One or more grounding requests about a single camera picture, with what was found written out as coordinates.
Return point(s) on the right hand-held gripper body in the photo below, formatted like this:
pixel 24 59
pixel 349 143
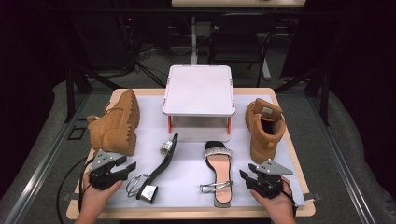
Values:
pixel 271 169

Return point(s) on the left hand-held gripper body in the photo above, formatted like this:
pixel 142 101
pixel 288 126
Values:
pixel 102 160

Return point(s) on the tan suede boot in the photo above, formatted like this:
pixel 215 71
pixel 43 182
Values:
pixel 263 140
pixel 113 127

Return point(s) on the white shoe rack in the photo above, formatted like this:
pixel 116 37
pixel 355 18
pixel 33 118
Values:
pixel 199 88

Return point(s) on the person's right hand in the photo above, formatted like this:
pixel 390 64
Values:
pixel 281 205

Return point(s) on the person's left hand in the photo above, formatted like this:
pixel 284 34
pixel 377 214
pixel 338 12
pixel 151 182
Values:
pixel 93 200

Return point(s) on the grey tape piece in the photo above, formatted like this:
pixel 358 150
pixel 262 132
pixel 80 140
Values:
pixel 312 196
pixel 69 196

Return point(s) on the black metal stand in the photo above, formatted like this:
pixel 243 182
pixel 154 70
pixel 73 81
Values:
pixel 70 93
pixel 323 93

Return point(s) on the black chair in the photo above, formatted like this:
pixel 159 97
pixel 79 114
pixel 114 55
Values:
pixel 236 46

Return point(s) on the white background desk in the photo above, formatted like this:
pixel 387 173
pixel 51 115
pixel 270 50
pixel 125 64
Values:
pixel 236 3

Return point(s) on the black floor socket frame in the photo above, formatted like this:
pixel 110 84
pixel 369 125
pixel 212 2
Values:
pixel 69 133

